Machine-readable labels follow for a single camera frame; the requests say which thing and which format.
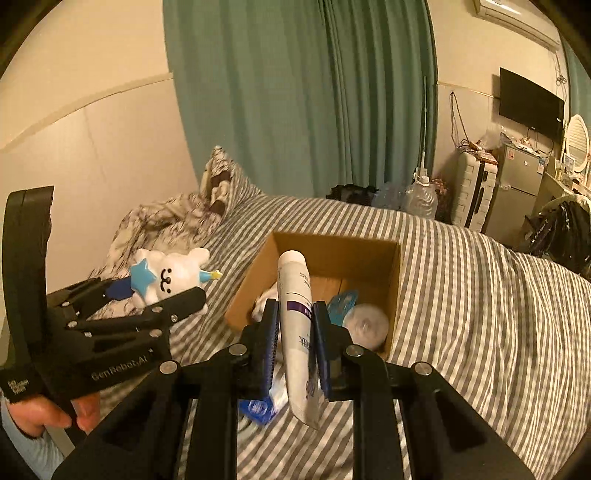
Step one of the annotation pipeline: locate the green curtain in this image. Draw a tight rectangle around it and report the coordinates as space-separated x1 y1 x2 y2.
561 37 591 128
163 1 438 197

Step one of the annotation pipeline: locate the person left hand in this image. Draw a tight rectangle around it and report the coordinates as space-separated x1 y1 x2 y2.
7 393 100 438

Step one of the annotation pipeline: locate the white sock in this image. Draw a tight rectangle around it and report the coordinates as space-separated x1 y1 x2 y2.
252 283 279 322

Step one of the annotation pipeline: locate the white air conditioner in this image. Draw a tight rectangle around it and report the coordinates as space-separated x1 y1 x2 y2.
473 0 561 53

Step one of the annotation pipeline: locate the blue blister pack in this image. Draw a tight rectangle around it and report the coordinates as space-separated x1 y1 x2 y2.
327 290 359 326

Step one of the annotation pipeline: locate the clear water jug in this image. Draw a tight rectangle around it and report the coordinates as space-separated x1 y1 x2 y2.
402 175 438 220

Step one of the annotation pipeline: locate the black white patterned blanket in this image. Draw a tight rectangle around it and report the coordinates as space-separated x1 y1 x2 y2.
91 146 243 279

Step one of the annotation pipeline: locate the grey checkered bed sheet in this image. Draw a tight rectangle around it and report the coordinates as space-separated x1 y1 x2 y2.
170 172 590 479

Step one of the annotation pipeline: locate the clear plastic bag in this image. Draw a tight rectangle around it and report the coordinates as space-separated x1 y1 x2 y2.
342 304 390 351

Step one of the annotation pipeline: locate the white suitcase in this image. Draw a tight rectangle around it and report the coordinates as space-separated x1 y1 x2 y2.
451 151 498 233

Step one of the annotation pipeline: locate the white oval mirror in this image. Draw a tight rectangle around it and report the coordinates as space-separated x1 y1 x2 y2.
563 114 590 174

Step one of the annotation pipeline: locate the blue tissue pack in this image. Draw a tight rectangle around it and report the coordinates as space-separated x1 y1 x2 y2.
238 359 290 425

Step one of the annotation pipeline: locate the black wall television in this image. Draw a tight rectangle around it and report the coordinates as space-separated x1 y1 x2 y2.
499 68 565 142

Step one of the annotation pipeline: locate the brown cardboard box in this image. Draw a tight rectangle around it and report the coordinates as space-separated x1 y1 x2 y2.
224 231 403 359

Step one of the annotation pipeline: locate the white purple cream tube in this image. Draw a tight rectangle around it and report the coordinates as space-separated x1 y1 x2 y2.
277 250 322 429

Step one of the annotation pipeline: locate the white star plush toy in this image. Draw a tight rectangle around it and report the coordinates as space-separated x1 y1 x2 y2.
130 247 222 309

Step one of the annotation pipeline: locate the grey mini fridge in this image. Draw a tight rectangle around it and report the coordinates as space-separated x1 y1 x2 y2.
484 145 545 247

